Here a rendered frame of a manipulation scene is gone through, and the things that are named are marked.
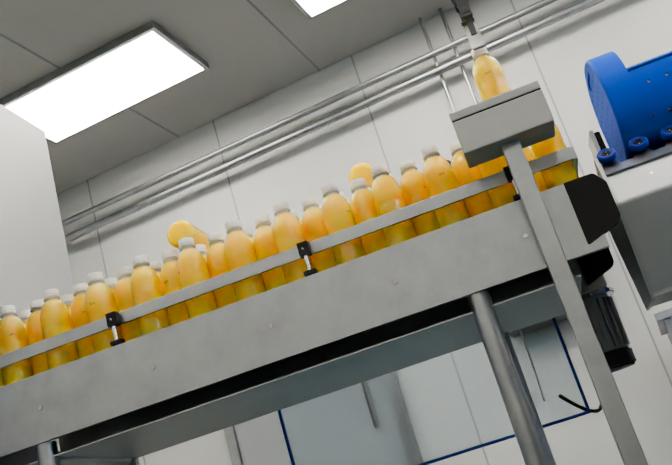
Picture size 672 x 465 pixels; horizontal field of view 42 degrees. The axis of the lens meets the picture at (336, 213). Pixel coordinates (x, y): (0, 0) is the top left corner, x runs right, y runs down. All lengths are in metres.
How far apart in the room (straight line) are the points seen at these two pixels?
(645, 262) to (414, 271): 0.51
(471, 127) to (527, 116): 0.12
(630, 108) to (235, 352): 1.06
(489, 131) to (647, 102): 0.42
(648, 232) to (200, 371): 1.05
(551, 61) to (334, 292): 4.11
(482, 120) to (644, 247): 0.47
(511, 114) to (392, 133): 4.11
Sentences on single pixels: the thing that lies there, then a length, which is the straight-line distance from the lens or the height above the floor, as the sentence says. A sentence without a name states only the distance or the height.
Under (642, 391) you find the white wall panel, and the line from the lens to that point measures 5.41.
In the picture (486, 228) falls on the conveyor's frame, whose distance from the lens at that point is 1.95.
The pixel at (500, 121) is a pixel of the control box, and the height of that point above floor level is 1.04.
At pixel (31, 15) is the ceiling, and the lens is 5.22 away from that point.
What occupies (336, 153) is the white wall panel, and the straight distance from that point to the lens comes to 6.09.
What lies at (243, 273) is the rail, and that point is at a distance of 2.08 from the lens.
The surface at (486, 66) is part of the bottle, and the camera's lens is 2.15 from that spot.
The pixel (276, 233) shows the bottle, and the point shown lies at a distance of 2.09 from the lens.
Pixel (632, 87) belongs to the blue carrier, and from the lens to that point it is 2.14.
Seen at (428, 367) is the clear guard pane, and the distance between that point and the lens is 2.42.
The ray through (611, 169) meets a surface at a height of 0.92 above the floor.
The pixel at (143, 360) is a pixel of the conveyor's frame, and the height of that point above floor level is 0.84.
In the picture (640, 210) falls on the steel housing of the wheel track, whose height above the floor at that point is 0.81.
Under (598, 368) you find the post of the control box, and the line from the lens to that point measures 1.80.
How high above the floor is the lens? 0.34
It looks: 20 degrees up
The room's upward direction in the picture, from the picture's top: 17 degrees counter-clockwise
